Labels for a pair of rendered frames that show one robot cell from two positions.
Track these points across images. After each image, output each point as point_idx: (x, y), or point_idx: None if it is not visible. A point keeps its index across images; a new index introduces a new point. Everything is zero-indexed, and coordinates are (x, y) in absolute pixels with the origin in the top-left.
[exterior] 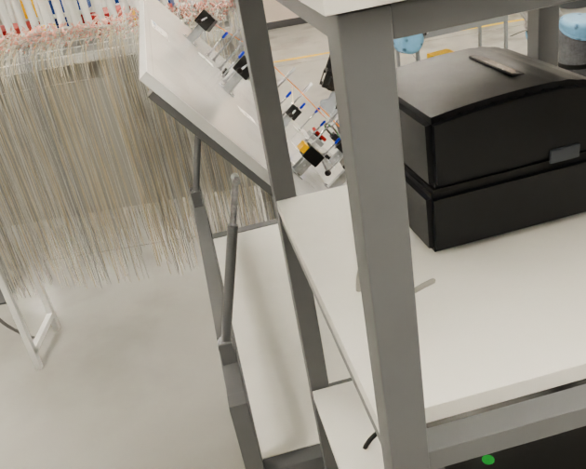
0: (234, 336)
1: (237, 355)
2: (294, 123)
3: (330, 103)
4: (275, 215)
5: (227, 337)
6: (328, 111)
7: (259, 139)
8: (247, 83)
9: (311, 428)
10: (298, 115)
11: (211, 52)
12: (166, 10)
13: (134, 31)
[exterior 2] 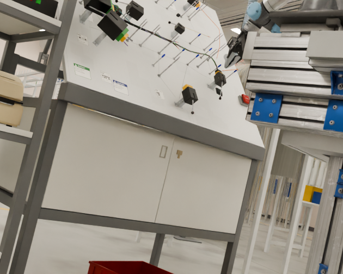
0: None
1: None
2: (235, 86)
3: (227, 55)
4: (251, 190)
5: (43, 50)
6: (225, 59)
7: None
8: (221, 55)
9: None
10: (176, 27)
11: (209, 32)
12: (210, 16)
13: (245, 64)
